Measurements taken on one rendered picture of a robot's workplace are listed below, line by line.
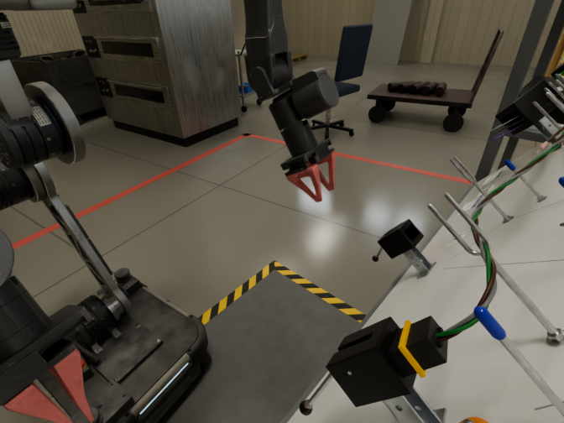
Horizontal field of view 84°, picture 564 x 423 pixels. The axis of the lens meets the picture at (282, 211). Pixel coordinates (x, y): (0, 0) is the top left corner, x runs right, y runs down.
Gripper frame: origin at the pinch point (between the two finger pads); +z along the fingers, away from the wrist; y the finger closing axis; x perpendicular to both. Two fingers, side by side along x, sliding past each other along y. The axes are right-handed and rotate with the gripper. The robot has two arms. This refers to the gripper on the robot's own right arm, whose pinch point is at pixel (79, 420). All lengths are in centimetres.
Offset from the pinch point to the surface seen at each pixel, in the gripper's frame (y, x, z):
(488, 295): 19.5, -31.1, 0.9
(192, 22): 265, 219, -148
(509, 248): 45, -29, 13
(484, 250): 24.1, -30.7, 0.1
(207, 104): 268, 260, -74
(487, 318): 15.9, -31.7, -0.5
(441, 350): 15.9, -28.2, 2.7
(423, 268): 50, -14, 20
